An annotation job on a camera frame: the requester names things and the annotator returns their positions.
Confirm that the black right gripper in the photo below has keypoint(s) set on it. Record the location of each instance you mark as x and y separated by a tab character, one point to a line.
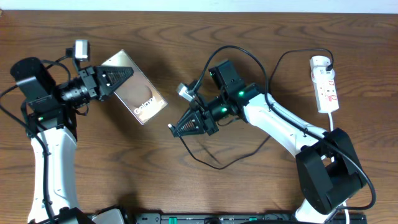
208	125

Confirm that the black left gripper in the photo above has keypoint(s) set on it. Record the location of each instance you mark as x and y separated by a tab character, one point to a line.
92	82

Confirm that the Galaxy S25 Ultra smartphone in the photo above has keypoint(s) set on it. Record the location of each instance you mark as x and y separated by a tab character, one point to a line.
137	93

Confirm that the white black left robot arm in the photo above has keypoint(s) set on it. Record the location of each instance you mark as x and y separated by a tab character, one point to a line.
50	112

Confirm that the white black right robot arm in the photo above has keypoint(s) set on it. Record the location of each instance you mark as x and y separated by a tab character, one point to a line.
328	167

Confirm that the white USB charger plug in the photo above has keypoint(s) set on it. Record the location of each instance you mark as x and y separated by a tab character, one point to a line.
321	74

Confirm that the white power strip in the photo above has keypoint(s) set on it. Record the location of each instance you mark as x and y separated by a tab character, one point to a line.
325	92

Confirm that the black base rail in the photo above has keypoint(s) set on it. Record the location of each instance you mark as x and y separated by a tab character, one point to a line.
157	218

